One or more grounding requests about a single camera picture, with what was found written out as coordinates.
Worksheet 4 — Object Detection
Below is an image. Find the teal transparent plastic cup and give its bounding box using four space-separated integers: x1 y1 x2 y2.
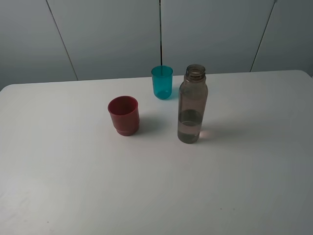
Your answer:
151 66 173 99

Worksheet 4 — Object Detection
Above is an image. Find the smoky transparent plastic bottle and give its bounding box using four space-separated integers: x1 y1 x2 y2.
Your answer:
178 64 208 144

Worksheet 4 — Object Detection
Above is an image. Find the red plastic cup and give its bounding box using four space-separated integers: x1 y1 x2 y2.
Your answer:
108 96 140 136

